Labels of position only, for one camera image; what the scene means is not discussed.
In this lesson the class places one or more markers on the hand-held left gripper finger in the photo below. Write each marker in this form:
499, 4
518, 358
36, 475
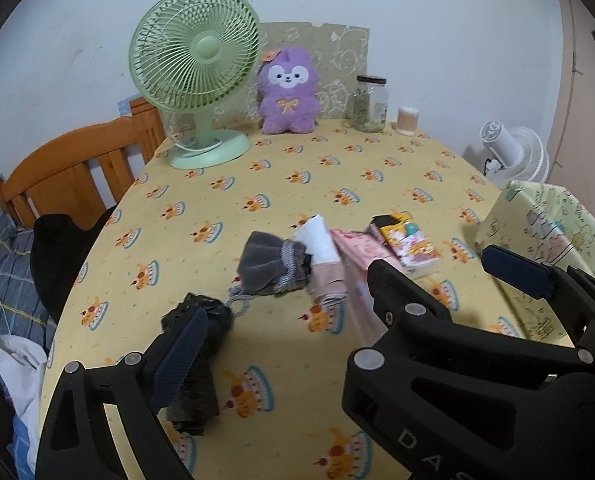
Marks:
182, 355

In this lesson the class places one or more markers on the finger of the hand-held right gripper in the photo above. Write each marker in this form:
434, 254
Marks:
407, 330
517, 270

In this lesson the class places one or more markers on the black plastic bag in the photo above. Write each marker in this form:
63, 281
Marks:
197, 400

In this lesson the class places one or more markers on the yellow printed storage box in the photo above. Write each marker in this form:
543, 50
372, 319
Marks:
527, 220

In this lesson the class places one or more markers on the colourful tissue pack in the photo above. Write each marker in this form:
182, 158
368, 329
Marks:
407, 245

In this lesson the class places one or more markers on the pink wipes packet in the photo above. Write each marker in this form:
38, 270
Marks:
357, 260

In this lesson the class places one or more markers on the beige pink cloth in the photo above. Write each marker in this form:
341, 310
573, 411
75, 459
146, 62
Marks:
327, 285

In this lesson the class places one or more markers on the white cloth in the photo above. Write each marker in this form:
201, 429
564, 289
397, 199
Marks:
317, 240
22, 375

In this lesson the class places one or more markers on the white standing fan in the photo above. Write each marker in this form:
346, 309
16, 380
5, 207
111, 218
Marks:
517, 152

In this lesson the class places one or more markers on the black cloth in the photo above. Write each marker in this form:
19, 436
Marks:
60, 260

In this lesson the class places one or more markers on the yellow printed tablecloth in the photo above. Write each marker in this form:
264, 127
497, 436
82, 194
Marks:
327, 180

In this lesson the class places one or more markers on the cotton swab container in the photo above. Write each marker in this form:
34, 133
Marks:
407, 121

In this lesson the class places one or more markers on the blue plaid bedding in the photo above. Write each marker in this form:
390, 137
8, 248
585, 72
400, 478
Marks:
7, 280

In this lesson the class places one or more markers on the wooden chair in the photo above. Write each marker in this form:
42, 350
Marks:
72, 170

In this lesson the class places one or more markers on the glass jar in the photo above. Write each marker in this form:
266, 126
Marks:
370, 105

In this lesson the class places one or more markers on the purple plush toy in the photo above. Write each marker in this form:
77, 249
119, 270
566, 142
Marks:
287, 95

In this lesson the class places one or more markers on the floral cardboard panel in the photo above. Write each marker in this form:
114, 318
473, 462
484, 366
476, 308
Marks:
342, 55

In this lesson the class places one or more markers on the green desk fan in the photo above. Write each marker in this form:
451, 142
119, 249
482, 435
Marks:
197, 50

